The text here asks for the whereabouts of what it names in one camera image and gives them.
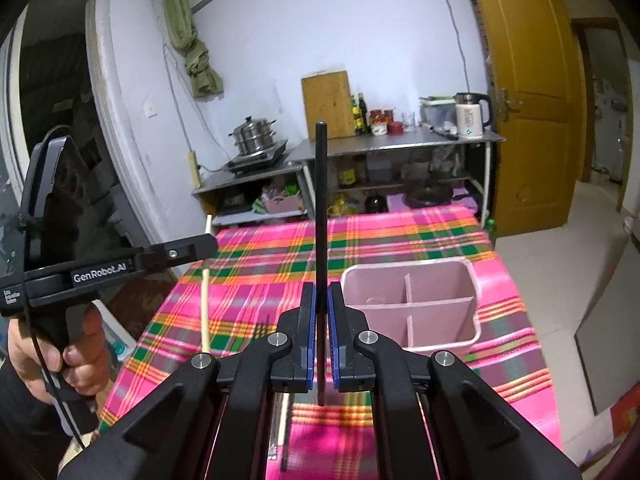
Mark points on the red lidded jar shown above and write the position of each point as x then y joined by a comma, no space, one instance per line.
377,124

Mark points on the yellow wooden door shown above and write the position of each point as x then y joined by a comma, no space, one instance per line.
530,85

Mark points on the grey plastic jug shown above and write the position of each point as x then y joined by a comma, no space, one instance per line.
380,167

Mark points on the person's left hand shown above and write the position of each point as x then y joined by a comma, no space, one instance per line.
87,355

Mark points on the pink utensil holder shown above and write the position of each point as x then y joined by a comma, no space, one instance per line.
440,320

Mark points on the low metal table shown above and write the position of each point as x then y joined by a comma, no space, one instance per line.
240,180

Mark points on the white electric kettle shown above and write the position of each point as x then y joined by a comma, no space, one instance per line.
470,115

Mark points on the grey refrigerator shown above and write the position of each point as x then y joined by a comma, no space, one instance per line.
615,340

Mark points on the black induction cooker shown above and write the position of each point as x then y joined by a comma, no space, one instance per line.
260,157

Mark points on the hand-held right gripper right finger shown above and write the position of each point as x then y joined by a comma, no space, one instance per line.
334,335

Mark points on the dark glass bottle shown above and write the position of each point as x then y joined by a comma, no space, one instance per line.
363,117
355,120

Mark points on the wooden cutting board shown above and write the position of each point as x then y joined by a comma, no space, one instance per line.
327,105

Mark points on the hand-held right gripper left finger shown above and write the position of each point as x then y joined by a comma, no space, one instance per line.
310,335

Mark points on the red tub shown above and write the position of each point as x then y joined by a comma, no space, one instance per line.
396,128

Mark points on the person's left forearm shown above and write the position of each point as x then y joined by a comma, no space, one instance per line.
25,435

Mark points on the black chopstick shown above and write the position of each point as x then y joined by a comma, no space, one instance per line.
321,210

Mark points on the pink plaid tablecloth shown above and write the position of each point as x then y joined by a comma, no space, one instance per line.
250,260

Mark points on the green hanging cloth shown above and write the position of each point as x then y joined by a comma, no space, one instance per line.
200,70

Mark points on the tall metal table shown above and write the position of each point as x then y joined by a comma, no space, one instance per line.
400,141

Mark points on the black wok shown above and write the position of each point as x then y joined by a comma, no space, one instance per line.
427,194

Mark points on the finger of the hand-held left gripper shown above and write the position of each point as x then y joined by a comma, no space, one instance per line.
195,250

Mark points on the pink basket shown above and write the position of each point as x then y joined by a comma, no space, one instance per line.
282,205

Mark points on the white wall socket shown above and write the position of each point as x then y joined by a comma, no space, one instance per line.
150,110

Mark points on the clear plastic container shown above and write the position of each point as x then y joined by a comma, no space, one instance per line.
437,112

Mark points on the steel steamer pot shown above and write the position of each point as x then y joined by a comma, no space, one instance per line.
254,135

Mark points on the white green carton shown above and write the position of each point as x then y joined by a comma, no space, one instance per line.
117,342

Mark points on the metal chopstick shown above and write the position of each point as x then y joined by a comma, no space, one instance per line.
282,420

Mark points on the clear drinking glass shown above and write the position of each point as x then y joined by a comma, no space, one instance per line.
410,122

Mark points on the wooden chopstick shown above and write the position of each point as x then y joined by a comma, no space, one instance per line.
205,310

